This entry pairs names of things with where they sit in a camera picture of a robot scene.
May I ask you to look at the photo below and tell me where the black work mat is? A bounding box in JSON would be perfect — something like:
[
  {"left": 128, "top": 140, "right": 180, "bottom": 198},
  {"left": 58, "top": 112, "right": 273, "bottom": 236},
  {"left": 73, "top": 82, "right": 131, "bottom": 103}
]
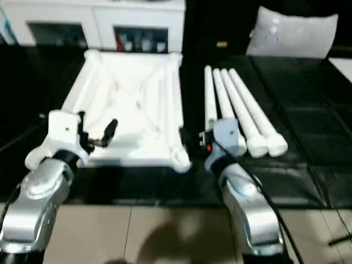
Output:
[{"left": 0, "top": 44, "right": 352, "bottom": 208}]

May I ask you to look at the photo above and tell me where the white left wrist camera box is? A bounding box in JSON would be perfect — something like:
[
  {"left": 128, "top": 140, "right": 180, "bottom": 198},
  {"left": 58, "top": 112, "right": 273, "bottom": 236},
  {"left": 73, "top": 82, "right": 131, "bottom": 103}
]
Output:
[{"left": 25, "top": 109, "right": 87, "bottom": 168}]

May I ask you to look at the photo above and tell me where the white plastic table top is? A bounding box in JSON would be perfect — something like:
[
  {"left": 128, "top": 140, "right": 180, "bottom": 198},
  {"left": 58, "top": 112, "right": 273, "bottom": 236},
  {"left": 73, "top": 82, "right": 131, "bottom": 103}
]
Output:
[{"left": 25, "top": 49, "right": 192, "bottom": 174}]

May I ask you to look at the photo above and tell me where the white plastic table leg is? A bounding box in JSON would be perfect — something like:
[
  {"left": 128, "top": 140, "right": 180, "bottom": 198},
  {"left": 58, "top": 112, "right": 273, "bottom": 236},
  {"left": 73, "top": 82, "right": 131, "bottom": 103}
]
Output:
[
  {"left": 212, "top": 68, "right": 248, "bottom": 158},
  {"left": 204, "top": 65, "right": 221, "bottom": 135},
  {"left": 228, "top": 68, "right": 289, "bottom": 158},
  {"left": 220, "top": 68, "right": 271, "bottom": 159}
]

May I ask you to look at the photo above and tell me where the white glass-door cabinet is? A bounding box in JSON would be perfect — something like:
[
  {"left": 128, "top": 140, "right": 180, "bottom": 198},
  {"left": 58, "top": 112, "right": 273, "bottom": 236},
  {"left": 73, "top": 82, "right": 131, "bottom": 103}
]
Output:
[{"left": 0, "top": 0, "right": 185, "bottom": 54}]

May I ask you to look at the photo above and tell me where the light grey cushion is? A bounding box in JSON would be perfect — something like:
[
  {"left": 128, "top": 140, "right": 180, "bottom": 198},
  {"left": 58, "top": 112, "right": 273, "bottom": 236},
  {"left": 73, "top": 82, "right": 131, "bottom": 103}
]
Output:
[{"left": 245, "top": 5, "right": 339, "bottom": 59}]

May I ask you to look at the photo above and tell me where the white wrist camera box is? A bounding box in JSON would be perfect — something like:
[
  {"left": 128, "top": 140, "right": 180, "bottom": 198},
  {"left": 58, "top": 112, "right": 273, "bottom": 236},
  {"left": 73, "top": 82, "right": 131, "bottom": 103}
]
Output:
[
  {"left": 211, "top": 117, "right": 240, "bottom": 150},
  {"left": 25, "top": 109, "right": 87, "bottom": 168}
]

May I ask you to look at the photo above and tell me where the black cabinet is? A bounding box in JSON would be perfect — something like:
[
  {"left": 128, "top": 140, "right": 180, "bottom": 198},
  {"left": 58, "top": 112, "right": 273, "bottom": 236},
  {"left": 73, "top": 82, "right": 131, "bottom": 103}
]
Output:
[{"left": 184, "top": 0, "right": 352, "bottom": 57}]

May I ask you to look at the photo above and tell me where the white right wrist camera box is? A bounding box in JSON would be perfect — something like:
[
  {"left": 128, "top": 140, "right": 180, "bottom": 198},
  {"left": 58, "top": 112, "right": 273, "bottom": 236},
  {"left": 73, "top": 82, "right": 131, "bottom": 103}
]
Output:
[{"left": 211, "top": 117, "right": 240, "bottom": 150}]

